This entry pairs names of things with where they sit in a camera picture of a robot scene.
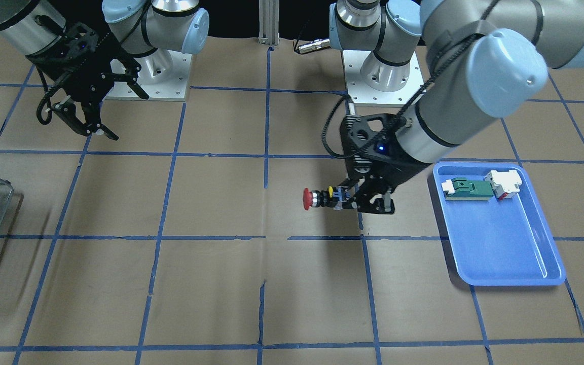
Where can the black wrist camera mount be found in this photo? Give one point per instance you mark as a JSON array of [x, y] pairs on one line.
[[370, 152]]

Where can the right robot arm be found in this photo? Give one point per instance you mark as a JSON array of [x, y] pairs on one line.
[[141, 27]]

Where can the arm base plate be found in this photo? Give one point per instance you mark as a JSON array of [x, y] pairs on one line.
[[372, 83], [164, 75]]

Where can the white circuit breaker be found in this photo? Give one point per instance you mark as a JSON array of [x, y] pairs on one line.
[[505, 184]]

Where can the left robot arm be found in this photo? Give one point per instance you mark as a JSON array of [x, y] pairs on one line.
[[485, 58]]

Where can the green terminal block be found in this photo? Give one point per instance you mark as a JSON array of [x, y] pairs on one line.
[[461, 188]]

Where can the blue plastic tray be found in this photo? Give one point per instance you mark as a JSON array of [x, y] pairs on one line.
[[498, 242]]

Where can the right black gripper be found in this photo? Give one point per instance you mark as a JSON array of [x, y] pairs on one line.
[[90, 84]]

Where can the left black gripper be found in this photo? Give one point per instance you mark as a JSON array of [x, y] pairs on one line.
[[398, 170]]

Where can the aluminium frame post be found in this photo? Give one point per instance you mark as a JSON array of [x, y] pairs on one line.
[[269, 15]]

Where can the red emergency stop button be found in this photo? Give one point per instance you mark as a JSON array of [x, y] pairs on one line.
[[318, 198]]

